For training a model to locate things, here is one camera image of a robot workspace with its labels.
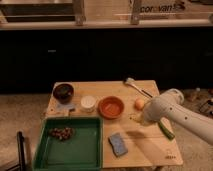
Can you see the green plastic tray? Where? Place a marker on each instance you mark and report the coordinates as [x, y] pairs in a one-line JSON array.
[[81, 152]]

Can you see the green cucumber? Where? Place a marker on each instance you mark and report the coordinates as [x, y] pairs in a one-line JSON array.
[[169, 135]]

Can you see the bunch of red grapes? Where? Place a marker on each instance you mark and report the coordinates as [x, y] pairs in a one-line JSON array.
[[62, 133]]

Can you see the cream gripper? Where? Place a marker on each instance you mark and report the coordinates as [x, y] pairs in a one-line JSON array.
[[145, 122]]

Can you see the dark brown bowl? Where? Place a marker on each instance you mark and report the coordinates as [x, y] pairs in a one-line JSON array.
[[63, 93]]

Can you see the white cup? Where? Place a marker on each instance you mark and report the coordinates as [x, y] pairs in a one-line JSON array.
[[88, 103]]

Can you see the black chair frame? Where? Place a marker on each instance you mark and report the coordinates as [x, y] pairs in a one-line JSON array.
[[12, 154]]

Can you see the blue sponge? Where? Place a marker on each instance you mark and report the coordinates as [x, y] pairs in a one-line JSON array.
[[117, 144]]

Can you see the red bowl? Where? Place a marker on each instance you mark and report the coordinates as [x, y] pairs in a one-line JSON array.
[[111, 107]]

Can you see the white convan box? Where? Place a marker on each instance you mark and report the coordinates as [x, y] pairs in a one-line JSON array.
[[150, 9]]

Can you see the light blue cloth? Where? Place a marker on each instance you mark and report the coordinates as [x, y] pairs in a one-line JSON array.
[[65, 107]]

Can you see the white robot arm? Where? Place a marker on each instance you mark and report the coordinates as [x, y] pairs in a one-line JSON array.
[[169, 105]]

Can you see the yellow banana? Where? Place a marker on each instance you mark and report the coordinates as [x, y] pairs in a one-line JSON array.
[[137, 118]]

